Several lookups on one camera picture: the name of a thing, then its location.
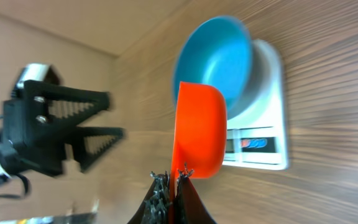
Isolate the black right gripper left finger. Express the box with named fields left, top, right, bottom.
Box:
left=127, top=171, right=170, bottom=224

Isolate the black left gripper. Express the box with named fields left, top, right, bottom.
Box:
left=3, top=80, right=125, bottom=177

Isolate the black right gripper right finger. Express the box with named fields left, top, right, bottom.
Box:
left=175, top=164, right=216, bottom=224

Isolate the orange measuring scoop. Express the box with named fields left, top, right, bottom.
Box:
left=166, top=81, right=228, bottom=224

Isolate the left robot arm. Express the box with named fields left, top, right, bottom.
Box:
left=0, top=80, right=124, bottom=180

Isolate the white digital kitchen scale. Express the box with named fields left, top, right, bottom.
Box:
left=223, top=40, right=290, bottom=170

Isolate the blue metal bowl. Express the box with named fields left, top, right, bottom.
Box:
left=172, top=16, right=254, bottom=119

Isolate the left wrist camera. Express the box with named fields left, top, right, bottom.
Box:
left=14, top=63, right=61, bottom=89

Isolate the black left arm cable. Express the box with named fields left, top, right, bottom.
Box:
left=0, top=114, right=30, bottom=200

